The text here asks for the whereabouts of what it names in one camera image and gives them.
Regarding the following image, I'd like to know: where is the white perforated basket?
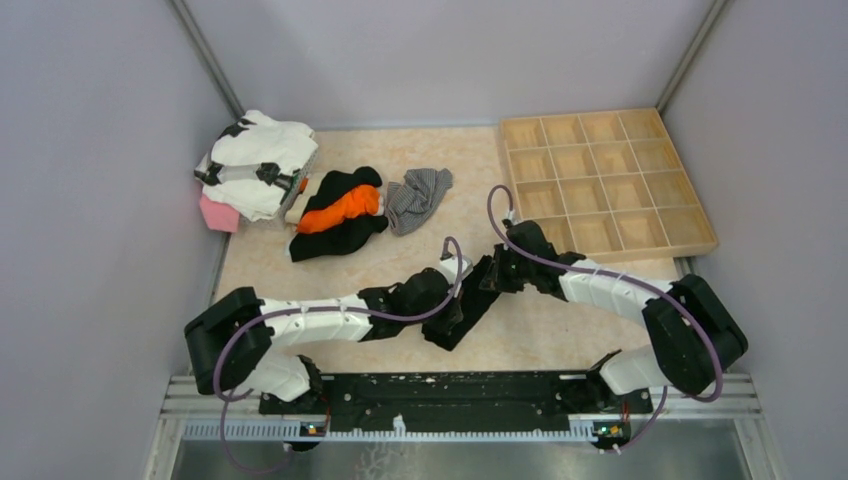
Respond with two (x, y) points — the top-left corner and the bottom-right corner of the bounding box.
(242, 150), (320, 231)

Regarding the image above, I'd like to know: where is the orange underwear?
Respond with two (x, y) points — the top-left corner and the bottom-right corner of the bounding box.
(296, 185), (385, 234)

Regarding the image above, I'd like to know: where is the black boxer underwear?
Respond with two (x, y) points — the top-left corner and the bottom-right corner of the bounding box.
(422, 255), (500, 351)

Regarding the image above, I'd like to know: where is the grey striped underwear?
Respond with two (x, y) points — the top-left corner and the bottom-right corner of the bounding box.
(385, 168), (454, 236)

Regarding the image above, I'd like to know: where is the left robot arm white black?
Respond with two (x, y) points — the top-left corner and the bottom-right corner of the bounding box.
(184, 254), (473, 414)

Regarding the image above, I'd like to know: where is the black metal base rail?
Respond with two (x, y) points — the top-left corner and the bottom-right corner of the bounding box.
(158, 370), (763, 455)

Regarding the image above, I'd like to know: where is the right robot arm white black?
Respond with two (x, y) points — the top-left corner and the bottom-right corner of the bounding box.
(496, 221), (749, 412)

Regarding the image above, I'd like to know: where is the pink cloth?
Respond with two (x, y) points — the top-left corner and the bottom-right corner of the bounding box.
(199, 194), (240, 233)

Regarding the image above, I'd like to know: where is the wooden compartment tray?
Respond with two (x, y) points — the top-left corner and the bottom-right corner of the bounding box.
(499, 108), (718, 263)

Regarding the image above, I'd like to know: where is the white black clothes pile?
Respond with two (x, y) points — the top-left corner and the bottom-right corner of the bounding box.
(193, 110), (318, 222)

